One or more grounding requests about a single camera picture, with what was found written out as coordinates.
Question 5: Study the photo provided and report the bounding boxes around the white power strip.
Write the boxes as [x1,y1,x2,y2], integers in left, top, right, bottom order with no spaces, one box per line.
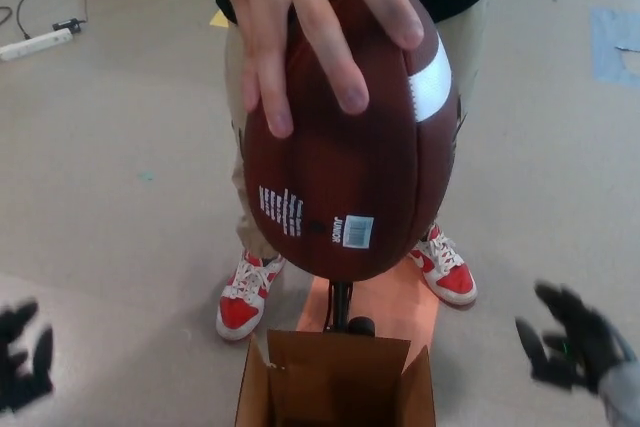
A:
[0,27,74,62]

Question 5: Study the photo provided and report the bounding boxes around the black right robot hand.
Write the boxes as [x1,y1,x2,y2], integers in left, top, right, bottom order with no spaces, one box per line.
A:
[514,280,626,395]

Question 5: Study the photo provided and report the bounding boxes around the person's bare hand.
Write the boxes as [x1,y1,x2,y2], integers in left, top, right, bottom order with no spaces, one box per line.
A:
[208,0,426,139]

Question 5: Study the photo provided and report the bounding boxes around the black robot stand pole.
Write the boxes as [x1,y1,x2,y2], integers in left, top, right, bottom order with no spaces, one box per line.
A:
[321,280,377,338]

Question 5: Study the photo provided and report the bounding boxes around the red and white sneaker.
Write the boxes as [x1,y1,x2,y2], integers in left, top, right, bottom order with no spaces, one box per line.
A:
[215,248,286,343]
[405,222,478,307]

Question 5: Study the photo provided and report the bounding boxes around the blue tape patch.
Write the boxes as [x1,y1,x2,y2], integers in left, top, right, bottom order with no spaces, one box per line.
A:
[589,6,640,88]

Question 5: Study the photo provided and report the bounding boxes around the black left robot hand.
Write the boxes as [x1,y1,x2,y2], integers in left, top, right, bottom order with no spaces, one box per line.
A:
[0,297,55,398]

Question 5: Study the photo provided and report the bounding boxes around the brown cardboard box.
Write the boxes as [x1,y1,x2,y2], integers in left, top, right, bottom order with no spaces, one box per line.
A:
[234,328,437,427]

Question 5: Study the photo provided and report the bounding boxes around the brown leather football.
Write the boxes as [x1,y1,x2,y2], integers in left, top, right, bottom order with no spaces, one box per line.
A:
[235,0,462,284]

